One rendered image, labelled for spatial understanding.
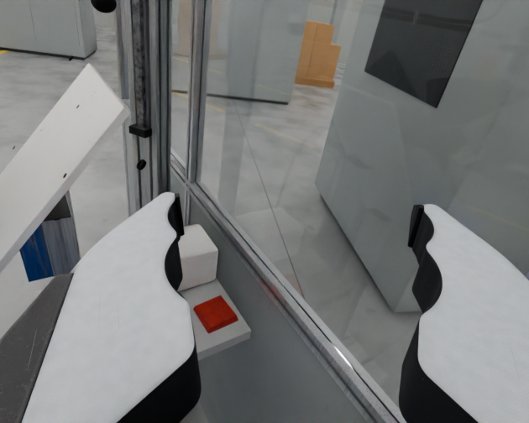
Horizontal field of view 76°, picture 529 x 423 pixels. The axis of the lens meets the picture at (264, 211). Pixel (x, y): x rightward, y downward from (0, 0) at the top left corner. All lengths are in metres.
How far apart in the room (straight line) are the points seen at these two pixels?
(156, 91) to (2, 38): 7.21
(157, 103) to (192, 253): 0.37
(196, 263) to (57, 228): 0.32
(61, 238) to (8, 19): 7.33
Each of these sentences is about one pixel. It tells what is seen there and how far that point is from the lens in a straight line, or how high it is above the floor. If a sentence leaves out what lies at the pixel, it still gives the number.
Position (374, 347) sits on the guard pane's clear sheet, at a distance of 0.60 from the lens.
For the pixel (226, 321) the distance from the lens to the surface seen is 0.82.
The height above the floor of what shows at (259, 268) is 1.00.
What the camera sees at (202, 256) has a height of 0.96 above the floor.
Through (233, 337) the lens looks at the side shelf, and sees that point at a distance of 0.82.
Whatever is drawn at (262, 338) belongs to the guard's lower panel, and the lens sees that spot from 0.89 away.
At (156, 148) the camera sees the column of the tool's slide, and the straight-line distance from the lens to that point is 0.95.
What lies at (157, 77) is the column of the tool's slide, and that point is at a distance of 0.89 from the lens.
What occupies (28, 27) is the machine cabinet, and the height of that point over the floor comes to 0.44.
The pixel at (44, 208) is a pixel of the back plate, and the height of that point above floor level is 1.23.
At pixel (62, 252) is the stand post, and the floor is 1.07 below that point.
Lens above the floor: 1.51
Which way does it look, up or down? 32 degrees down
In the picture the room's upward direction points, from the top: 11 degrees clockwise
